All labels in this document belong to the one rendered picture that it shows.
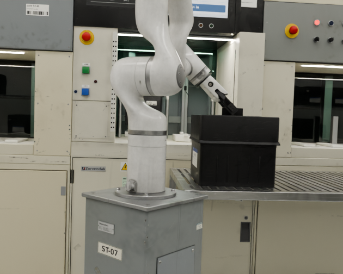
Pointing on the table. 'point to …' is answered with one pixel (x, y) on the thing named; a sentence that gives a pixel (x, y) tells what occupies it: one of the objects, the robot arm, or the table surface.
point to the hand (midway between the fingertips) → (230, 109)
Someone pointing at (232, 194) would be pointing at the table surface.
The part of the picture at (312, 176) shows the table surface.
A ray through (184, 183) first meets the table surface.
